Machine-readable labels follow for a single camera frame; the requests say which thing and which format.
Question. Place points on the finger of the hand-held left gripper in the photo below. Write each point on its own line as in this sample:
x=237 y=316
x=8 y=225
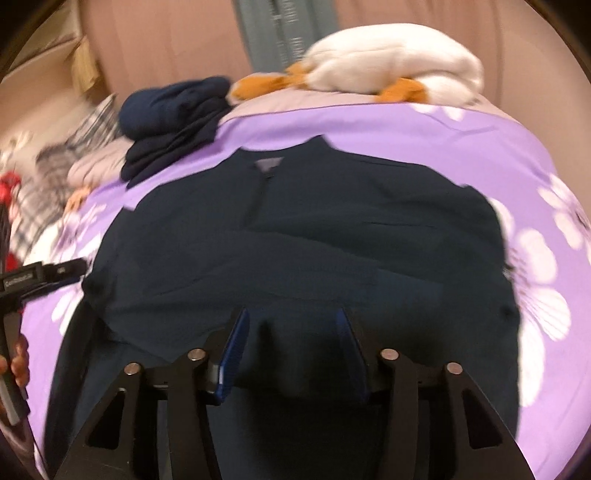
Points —
x=67 y=271

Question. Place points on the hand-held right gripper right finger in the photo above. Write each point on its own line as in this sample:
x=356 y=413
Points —
x=351 y=355

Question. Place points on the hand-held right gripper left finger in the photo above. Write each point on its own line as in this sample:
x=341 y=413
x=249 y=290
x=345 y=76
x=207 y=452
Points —
x=235 y=355

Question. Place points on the dark navy shirt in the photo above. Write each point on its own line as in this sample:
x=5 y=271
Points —
x=300 y=230

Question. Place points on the stack of folded navy clothes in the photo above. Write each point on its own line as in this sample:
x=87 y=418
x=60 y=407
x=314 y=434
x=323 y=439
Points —
x=175 y=120

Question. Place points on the person's left hand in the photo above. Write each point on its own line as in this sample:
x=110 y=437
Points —
x=21 y=362

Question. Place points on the small orange cloth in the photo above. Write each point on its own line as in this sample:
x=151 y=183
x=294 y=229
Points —
x=76 y=199

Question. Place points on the plaid pillow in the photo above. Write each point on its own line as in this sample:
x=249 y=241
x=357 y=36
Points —
x=32 y=203

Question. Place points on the red cloth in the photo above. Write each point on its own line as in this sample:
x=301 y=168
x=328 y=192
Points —
x=7 y=189

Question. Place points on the pink folded cloth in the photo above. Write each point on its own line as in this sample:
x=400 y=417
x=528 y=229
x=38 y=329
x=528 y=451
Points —
x=99 y=164

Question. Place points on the tan hanging cloth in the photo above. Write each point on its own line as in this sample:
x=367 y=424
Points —
x=85 y=69

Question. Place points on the purple floral bedsheet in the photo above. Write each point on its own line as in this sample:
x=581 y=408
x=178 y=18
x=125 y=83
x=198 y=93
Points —
x=415 y=138

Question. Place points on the white plush goose toy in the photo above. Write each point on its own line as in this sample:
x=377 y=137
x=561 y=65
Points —
x=392 y=60

